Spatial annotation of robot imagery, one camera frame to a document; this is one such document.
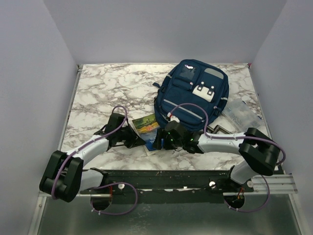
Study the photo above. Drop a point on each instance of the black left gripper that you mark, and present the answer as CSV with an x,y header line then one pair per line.
x,y
134,141

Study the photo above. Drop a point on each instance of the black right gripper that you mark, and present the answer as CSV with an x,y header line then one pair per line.
x,y
157,142

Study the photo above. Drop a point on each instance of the Animal Farm blue book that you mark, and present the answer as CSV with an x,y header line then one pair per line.
x,y
146,127

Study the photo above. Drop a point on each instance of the navy blue student backpack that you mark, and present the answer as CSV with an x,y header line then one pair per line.
x,y
193,91

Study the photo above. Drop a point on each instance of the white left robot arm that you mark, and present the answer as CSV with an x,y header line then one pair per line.
x,y
64,176

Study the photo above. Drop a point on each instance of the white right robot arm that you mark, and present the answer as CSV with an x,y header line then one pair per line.
x,y
259,152

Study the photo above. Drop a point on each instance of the clear plastic organizer box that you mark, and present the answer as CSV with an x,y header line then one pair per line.
x,y
241,116

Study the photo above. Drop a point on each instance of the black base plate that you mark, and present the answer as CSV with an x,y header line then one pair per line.
x,y
175,186

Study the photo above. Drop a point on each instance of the steel clamp handle tool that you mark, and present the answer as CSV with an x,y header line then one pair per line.
x,y
218,129

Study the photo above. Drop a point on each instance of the aluminium rail frame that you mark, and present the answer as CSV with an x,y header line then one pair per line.
x,y
192,95

